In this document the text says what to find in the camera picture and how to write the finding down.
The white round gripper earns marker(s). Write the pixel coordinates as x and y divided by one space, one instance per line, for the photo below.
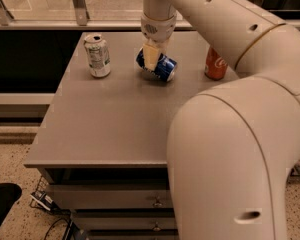
159 29

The blue pepsi can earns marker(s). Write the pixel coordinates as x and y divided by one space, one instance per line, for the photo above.
164 70

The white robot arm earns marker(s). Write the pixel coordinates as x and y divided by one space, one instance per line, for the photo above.
230 148

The white green soda can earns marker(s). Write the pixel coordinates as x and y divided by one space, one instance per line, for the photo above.
98 55

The red coca-cola can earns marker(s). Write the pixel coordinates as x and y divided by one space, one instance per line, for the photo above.
216 66

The grey drawer cabinet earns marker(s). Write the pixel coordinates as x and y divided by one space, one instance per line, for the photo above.
115 130

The metal railing with glass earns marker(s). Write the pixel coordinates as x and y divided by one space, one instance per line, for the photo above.
71 14

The top grey drawer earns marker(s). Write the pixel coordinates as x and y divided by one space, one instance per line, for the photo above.
109 196

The grey drawer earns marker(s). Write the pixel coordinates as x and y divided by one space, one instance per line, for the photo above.
125 220
109 196

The brass top drawer knob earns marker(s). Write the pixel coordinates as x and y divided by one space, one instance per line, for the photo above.
157 203

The brass drawer knob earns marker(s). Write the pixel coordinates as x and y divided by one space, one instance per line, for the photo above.
156 227
157 203

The wire basket on floor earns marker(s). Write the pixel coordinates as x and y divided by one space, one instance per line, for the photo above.
40 197

